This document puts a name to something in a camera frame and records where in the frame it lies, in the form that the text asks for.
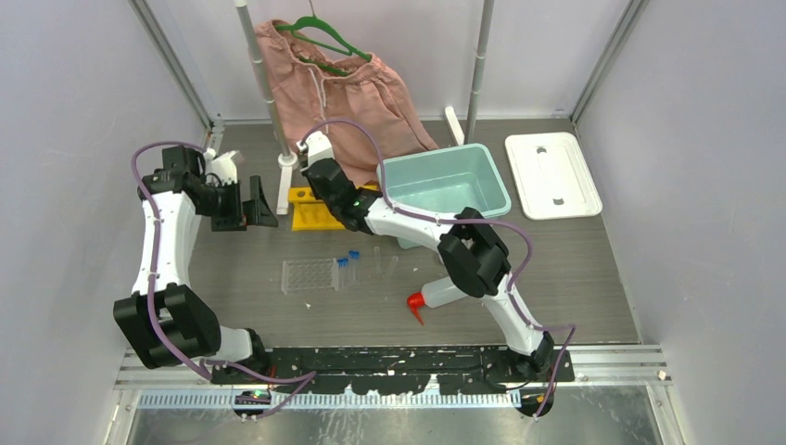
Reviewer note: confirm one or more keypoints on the blue capped tube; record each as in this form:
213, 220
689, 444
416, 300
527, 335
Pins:
353, 264
342, 272

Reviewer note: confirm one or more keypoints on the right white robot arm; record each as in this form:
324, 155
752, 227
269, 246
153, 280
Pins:
475, 257

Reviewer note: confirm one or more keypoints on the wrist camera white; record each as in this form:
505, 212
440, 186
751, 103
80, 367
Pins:
315, 147
223, 168

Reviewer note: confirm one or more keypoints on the white rack foot right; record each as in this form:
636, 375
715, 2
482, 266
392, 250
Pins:
455, 126

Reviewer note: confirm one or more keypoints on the yellow test tube rack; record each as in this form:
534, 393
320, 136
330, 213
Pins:
311, 214

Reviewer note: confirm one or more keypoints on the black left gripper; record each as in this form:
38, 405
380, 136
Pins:
256, 209

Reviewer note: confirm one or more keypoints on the clear test tube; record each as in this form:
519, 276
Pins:
377, 259
391, 268

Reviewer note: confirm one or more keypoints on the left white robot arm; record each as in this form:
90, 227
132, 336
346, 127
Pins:
164, 320

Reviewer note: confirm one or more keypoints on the pink shorts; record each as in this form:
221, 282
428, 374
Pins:
366, 107

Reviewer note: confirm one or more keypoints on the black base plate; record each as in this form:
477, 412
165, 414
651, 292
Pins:
458, 370

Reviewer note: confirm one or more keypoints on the clear acrylic tube rack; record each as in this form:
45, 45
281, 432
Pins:
309, 275

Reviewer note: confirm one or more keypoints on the right metal rack pole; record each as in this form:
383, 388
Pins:
479, 68

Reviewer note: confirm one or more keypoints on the left metal rack pole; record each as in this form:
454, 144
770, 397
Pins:
241, 7

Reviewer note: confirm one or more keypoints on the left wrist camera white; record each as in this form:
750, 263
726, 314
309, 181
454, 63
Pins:
223, 168

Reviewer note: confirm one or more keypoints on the metal rack pole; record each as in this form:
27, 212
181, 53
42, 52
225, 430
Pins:
241, 7
479, 68

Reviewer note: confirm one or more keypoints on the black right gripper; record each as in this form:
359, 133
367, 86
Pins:
311, 188

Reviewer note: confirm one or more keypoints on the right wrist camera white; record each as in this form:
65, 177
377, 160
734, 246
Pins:
315, 147

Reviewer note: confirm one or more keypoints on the white bin lid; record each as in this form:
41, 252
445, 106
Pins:
551, 176

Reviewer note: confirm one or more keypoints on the teal plastic bin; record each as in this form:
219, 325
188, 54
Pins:
439, 184

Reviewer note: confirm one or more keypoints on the white wash bottle red cap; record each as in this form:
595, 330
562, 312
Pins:
430, 296

